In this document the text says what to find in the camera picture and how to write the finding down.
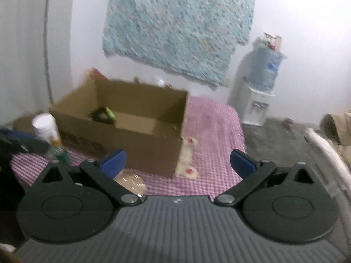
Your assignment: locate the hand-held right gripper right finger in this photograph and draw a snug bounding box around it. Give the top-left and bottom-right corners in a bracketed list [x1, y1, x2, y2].
[213, 149, 330, 206]

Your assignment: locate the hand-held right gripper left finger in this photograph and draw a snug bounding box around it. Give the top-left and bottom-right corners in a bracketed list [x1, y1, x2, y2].
[26, 148, 147, 206]

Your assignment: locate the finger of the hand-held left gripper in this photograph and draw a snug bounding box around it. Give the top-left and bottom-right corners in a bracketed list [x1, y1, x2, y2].
[0, 129, 37, 143]
[20, 139, 52, 155]

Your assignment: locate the brown cardboard box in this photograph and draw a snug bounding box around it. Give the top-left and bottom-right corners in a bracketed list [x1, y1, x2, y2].
[49, 78, 191, 177]

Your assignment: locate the white plastic bottle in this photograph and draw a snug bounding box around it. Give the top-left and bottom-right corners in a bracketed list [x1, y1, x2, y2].
[31, 113, 60, 144]

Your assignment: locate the dark jar with gold lid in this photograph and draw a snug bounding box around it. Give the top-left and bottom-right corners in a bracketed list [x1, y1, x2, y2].
[113, 169, 147, 196]

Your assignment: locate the green dropper bottle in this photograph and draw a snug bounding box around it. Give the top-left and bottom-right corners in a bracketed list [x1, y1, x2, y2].
[49, 135, 70, 166]

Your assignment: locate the black and green tube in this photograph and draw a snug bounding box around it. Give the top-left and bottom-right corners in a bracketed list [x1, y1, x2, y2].
[88, 106, 118, 126]

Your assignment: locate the flat cardboard piece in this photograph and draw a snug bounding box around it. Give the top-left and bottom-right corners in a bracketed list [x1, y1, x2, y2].
[14, 116, 37, 133]

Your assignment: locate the purple checkered tablecloth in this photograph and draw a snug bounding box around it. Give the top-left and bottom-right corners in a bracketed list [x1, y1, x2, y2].
[9, 96, 247, 202]

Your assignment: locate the white water dispenser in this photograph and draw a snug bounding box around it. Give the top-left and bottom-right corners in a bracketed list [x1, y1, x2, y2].
[240, 84, 276, 126]

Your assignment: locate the white cloth bundle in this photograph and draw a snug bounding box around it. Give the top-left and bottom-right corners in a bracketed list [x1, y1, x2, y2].
[304, 128, 350, 176]

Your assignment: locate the blue water jug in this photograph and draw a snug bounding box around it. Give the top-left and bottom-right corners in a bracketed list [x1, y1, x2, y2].
[248, 45, 287, 92]

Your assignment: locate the beige sack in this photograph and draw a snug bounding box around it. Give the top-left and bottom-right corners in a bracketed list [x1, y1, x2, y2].
[320, 111, 351, 146]

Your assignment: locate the small red white carton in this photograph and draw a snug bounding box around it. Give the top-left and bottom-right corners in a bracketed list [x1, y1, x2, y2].
[263, 32, 283, 52]

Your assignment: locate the grey wall cable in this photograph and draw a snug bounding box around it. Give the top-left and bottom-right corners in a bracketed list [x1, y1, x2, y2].
[43, 0, 55, 106]

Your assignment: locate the blue floral wall cloth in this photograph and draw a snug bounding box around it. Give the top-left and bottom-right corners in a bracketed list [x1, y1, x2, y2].
[101, 0, 258, 92]

